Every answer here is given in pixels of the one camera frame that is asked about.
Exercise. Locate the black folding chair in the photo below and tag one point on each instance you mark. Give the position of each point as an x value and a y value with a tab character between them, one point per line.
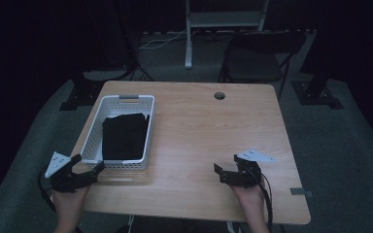
255	61

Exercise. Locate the grey metal stand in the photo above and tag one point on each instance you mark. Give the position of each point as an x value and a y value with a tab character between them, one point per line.
221	19

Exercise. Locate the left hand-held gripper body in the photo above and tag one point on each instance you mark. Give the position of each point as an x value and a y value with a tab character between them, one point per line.
66	181

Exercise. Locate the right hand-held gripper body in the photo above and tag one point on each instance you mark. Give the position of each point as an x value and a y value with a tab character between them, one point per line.
246	171

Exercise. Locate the person's left hand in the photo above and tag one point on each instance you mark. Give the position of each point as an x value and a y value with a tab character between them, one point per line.
69	202

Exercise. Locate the white plastic basket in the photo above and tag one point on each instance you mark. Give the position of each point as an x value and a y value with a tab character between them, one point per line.
92	152

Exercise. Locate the grey tape piece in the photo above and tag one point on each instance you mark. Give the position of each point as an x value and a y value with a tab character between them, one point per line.
299	191

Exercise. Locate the person's right hand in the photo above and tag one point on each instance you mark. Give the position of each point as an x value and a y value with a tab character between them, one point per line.
247	197

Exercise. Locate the black stand with base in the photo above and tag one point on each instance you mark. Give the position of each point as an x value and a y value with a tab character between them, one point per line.
317	90
84	92

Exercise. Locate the black cloth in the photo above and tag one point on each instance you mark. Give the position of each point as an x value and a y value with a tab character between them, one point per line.
124	136

